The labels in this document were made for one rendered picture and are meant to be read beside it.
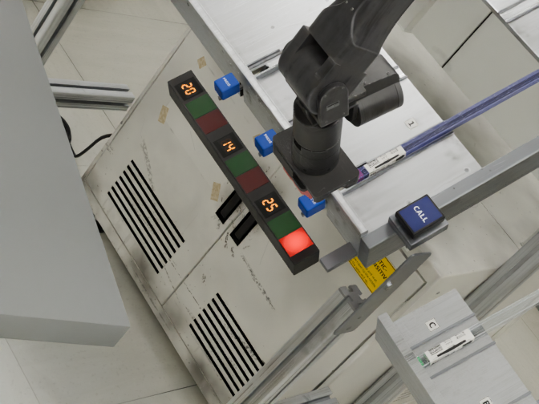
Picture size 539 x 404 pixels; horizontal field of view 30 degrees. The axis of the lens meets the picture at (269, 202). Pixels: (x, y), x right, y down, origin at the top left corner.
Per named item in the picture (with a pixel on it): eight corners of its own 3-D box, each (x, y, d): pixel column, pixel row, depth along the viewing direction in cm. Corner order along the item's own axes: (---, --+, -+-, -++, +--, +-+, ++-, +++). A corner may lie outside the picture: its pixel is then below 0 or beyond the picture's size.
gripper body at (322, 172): (314, 121, 126) (317, 87, 120) (360, 181, 122) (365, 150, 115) (270, 144, 125) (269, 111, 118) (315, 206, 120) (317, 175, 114)
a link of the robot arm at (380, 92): (279, 43, 109) (319, 94, 105) (370, 2, 112) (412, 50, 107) (285, 114, 119) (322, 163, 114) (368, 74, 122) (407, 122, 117)
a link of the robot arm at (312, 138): (283, 94, 112) (309, 131, 110) (337, 69, 114) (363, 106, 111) (283, 127, 118) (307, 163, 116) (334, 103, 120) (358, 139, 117)
